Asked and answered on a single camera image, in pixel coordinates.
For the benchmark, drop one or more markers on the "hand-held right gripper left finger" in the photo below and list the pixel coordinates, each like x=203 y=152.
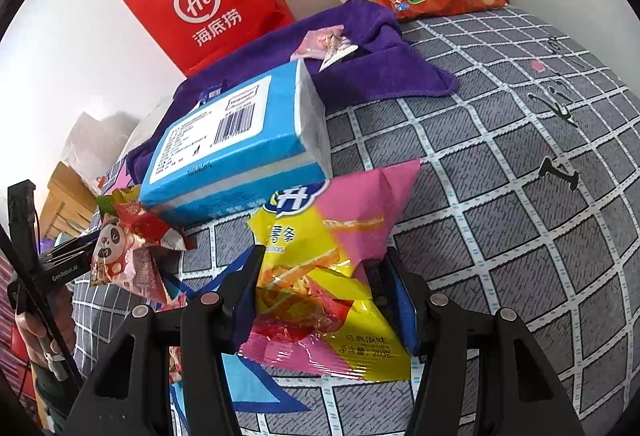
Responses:
x=245 y=296

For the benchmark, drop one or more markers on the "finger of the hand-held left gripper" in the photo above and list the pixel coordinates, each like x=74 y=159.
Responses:
x=70 y=247

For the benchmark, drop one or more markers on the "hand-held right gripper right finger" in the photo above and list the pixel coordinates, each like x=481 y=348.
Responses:
x=402 y=306

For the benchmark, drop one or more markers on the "panda print snack packet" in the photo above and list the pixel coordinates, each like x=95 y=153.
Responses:
x=115 y=246

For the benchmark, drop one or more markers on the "red snack packet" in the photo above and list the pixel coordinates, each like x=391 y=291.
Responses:
x=145 y=221

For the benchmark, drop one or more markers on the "yellow pink fries packet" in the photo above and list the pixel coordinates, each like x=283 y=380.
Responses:
x=325 y=241

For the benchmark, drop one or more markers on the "pink candy packet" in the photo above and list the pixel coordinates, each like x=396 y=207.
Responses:
x=312 y=44

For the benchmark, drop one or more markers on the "long pink stick packet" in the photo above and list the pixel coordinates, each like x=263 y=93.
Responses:
x=340 y=49

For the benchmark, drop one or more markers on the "person's left forearm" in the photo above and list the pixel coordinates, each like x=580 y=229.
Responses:
x=50 y=396

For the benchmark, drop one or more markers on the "person's left hand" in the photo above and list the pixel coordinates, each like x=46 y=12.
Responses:
x=35 y=331

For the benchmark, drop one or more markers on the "green candy packet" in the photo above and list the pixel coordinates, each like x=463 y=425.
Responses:
x=107 y=203

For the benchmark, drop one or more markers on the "white plastic bag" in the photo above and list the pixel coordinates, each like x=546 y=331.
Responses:
x=95 y=141

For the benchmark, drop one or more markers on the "grey checked bedsheet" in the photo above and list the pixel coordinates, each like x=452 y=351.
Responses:
x=500 y=216

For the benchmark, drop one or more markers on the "blue tissue pack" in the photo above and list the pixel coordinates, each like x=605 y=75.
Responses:
x=225 y=151

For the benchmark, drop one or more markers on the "purple towel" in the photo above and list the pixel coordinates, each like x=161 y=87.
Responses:
x=380 y=66

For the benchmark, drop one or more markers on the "wooden furniture frame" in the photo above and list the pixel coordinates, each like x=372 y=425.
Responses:
x=65 y=196

